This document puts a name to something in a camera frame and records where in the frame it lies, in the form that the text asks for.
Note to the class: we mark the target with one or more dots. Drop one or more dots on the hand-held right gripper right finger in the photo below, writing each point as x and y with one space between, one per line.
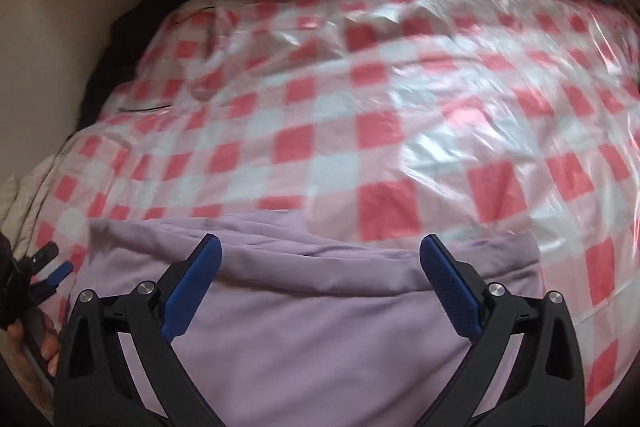
450 287

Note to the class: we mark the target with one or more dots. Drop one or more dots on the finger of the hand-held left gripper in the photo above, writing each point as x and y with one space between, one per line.
57 275
44 256

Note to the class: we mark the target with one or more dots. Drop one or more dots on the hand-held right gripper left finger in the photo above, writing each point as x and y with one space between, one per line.
195 287

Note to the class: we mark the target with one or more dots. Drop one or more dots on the purple jacket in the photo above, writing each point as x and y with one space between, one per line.
300 332

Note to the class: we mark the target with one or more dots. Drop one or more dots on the black clothes pile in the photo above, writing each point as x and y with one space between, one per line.
145 22

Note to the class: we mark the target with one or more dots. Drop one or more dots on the person's left hand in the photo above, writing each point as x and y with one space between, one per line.
47 344

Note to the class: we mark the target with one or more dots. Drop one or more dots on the cream quilt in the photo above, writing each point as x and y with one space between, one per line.
17 202

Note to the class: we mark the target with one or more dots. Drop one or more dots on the pink checked plastic sheet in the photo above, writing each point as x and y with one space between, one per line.
350 132

